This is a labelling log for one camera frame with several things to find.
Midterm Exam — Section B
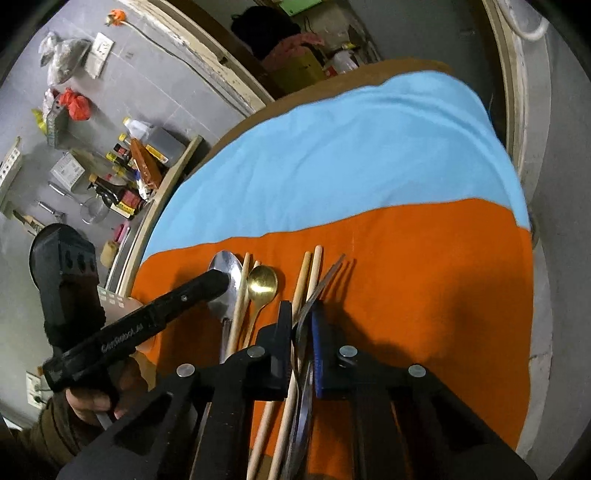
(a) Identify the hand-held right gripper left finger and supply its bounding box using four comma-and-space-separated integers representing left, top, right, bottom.
55, 300, 294, 480

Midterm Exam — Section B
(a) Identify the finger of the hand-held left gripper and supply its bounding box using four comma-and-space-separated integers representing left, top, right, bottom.
141, 269, 233, 329

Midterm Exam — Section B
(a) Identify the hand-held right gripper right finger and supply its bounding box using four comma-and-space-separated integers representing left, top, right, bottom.
310, 302, 539, 480

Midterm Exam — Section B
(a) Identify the silver spoon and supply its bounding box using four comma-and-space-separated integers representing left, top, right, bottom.
207, 250, 243, 365

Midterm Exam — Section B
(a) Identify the wooden chopstick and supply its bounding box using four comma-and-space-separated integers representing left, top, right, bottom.
233, 261, 262, 352
268, 246, 324, 480
226, 252, 251, 354
247, 251, 312, 480

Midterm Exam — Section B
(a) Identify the white plastic utensil basket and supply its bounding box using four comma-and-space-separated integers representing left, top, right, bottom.
98, 287, 127, 309

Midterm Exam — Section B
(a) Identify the gold spoon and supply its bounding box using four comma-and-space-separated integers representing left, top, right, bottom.
241, 265, 279, 348

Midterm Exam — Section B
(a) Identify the person's left forearm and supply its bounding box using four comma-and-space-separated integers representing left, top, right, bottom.
0, 392, 100, 480

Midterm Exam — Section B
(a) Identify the person's left hand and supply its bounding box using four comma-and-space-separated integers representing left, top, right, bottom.
66, 355, 151, 428

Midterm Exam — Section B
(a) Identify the hanging metal spatula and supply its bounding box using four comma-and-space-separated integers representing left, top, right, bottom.
36, 199, 66, 223

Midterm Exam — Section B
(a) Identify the metal mesh strainer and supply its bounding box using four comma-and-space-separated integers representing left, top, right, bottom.
47, 181, 112, 225

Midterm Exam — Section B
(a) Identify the white hanging box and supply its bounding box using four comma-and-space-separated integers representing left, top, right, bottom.
50, 151, 86, 191

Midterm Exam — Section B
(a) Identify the white power socket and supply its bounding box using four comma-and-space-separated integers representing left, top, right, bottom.
24, 370, 48, 408

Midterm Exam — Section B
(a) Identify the beige kitchen counter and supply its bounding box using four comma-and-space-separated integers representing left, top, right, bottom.
105, 134, 205, 296

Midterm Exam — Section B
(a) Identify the red chili powder bag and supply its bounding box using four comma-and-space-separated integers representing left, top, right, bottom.
129, 138, 163, 193

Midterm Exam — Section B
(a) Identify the large dark vinegar jug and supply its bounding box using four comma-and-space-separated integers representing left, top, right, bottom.
122, 117, 185, 168

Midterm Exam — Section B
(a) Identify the red plastic bag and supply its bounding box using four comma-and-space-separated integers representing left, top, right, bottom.
58, 88, 93, 121

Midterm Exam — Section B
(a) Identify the blue cloth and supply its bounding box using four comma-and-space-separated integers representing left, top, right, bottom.
139, 69, 532, 268

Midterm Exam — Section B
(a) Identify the clear bag of dried goods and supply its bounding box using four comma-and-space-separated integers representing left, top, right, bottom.
39, 31, 93, 86

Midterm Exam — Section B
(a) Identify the yellow box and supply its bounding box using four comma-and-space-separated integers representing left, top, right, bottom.
271, 48, 327, 94

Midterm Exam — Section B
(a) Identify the pink cloth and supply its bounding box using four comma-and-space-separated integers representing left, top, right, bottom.
264, 34, 327, 70

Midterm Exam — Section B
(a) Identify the black bag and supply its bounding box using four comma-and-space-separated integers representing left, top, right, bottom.
231, 6, 302, 61

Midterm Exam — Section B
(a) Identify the white plastic bottle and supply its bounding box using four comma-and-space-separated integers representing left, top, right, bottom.
329, 47, 362, 75

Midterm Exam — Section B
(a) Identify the hanging wooden-handled knife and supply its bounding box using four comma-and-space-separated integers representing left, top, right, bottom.
13, 209, 46, 237

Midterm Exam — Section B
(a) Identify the white perforated wall basket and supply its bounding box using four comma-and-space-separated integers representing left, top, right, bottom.
0, 136, 24, 204

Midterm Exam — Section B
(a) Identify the grey wall rack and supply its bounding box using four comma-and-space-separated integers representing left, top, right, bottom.
44, 99, 77, 148

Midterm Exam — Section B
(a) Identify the white wall switch panel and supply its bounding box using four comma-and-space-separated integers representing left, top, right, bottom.
83, 32, 115, 78

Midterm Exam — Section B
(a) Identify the beige door frame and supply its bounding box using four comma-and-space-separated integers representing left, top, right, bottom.
117, 0, 529, 185

